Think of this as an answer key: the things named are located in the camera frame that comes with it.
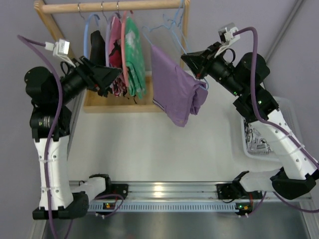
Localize purple trousers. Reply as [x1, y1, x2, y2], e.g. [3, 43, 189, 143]
[151, 45, 208, 127]

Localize blue wire hanger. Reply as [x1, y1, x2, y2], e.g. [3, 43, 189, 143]
[163, 0, 190, 54]
[142, 26, 209, 98]

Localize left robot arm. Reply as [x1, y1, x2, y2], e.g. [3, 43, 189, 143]
[24, 56, 122, 220]

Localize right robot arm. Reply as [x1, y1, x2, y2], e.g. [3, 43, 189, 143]
[181, 42, 319, 200]

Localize lilac plastic hanger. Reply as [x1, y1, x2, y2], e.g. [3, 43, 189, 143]
[105, 14, 122, 68]

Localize salmon pink hanger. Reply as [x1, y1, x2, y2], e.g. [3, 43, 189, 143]
[121, 10, 130, 88]

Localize thick light blue hanger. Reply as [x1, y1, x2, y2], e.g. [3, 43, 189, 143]
[83, 13, 100, 58]

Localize pink red garment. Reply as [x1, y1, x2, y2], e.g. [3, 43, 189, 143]
[108, 15, 127, 97]

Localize black garment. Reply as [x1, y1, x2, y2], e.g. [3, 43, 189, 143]
[90, 30, 106, 66]

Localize wooden clothes rack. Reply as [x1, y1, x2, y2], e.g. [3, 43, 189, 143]
[33, 0, 190, 113]

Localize green patterned garment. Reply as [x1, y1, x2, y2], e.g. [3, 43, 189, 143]
[124, 17, 147, 99]

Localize white plastic basket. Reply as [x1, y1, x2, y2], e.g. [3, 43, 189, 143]
[237, 97, 303, 163]

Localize black white printed cloth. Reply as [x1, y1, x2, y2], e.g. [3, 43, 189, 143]
[243, 119, 272, 155]

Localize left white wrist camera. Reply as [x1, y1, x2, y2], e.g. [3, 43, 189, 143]
[45, 38, 76, 67]

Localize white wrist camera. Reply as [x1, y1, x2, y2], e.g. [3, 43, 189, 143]
[215, 22, 240, 57]
[45, 38, 76, 67]

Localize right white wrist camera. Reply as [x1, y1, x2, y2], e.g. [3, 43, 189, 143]
[215, 22, 240, 57]

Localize aluminium mounting rail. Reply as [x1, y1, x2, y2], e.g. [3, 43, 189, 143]
[68, 180, 312, 214]

